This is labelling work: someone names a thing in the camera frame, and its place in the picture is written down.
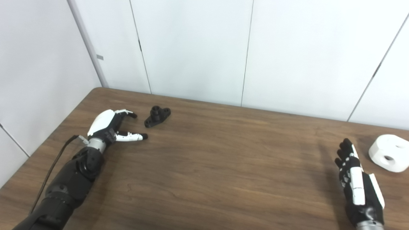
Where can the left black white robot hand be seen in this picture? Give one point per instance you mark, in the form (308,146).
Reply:
(102,124)

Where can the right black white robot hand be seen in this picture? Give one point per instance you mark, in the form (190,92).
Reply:
(361,188)

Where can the round white plastic piece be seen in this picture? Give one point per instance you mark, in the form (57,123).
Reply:
(394,148)

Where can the black plastic holder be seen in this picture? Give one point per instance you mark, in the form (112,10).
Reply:
(156,117)

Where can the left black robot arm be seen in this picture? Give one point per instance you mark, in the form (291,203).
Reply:
(68,185)

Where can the small gray wall label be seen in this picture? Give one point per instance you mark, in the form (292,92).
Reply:
(99,57)

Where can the gray wall corner trim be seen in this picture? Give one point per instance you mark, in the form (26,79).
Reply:
(89,48)

